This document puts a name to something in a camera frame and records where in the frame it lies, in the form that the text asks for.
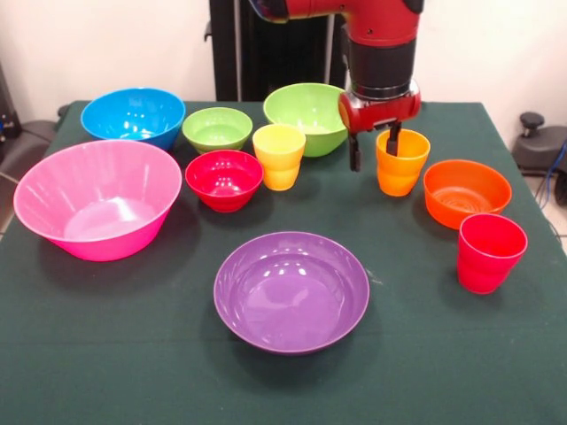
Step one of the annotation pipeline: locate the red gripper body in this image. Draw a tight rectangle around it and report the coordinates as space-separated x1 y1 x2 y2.
338 79 423 136

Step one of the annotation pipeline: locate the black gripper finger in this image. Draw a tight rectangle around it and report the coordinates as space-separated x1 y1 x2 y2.
385 121 403 157
348 132 363 173

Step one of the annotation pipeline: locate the orange plastic cup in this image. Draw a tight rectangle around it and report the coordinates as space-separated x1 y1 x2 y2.
375 128 431 197

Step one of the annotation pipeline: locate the large green plastic bowl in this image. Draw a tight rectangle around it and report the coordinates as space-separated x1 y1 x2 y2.
262 82 351 158

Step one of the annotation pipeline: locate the purple plastic bowl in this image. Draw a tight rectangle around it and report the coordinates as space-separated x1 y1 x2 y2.
213 230 371 356

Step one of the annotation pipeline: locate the yellow plastic cup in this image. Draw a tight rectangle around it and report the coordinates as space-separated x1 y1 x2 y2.
252 123 307 192

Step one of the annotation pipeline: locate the orange plastic bowl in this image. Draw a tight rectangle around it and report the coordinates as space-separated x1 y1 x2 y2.
423 158 513 231

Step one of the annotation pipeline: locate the small red plastic bowl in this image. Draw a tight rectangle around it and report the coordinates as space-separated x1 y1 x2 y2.
184 149 265 214

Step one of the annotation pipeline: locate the small green plastic bowl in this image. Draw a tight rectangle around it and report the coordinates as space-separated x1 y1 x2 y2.
181 106 254 155

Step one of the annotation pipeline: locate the red plastic cup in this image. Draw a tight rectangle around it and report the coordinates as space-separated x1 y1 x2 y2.
456 212 529 296

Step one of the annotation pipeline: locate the blue plastic bowl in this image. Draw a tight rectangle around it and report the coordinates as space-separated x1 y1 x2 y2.
80 87 187 151

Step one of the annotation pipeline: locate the dark green table cloth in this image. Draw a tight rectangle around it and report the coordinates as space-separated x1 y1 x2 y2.
0 100 567 425

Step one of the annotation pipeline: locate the large pink plastic bowl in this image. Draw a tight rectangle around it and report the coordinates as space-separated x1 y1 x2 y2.
12 139 183 262

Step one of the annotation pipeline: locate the black pedestal leg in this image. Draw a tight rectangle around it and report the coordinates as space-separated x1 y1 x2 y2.
512 112 567 178
0 119 57 178

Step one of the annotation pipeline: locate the blue cable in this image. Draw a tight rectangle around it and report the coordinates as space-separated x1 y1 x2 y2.
534 139 567 212

